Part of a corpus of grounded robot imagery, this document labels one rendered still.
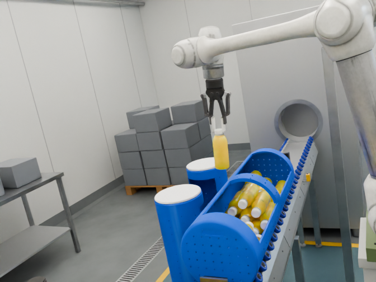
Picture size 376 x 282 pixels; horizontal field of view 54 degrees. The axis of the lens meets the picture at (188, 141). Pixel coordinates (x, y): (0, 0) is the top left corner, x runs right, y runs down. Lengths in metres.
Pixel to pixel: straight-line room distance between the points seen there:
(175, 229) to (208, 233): 0.82
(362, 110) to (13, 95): 4.23
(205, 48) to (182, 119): 3.90
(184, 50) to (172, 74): 5.70
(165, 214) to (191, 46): 1.05
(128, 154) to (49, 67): 1.59
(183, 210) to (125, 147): 3.40
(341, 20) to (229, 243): 0.76
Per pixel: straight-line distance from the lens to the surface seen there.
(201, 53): 1.37
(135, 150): 5.29
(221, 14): 6.61
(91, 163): 5.66
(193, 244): 1.35
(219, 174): 2.57
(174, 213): 2.07
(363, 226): 1.67
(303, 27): 1.36
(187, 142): 4.82
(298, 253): 2.40
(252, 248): 1.28
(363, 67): 1.15
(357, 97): 1.17
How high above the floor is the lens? 1.77
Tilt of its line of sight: 12 degrees down
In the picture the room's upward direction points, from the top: 11 degrees counter-clockwise
